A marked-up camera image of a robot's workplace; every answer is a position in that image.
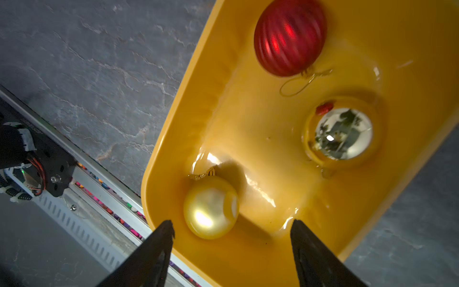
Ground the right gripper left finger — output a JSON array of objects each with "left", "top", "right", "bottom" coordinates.
[{"left": 98, "top": 220, "right": 175, "bottom": 287}]

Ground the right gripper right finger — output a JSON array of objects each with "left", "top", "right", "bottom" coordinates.
[{"left": 290, "top": 220, "right": 366, "bottom": 287}]

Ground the matte gold ornament ball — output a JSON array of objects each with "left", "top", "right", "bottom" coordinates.
[{"left": 184, "top": 166, "right": 240, "bottom": 240}]

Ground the shiny silver ornament ball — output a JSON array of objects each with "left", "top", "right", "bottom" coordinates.
[{"left": 302, "top": 95, "right": 385, "bottom": 171}]

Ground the yellow plastic tray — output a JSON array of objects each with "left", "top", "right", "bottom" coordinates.
[{"left": 141, "top": 1, "right": 459, "bottom": 287}]

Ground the red ribbed ornament ball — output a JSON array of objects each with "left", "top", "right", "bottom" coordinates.
[{"left": 253, "top": 1, "right": 333, "bottom": 98}]

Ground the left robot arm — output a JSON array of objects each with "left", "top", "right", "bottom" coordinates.
[{"left": 1, "top": 113, "right": 77, "bottom": 203}]

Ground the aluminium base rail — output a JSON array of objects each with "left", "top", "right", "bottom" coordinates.
[{"left": 0, "top": 85, "right": 216, "bottom": 287}]

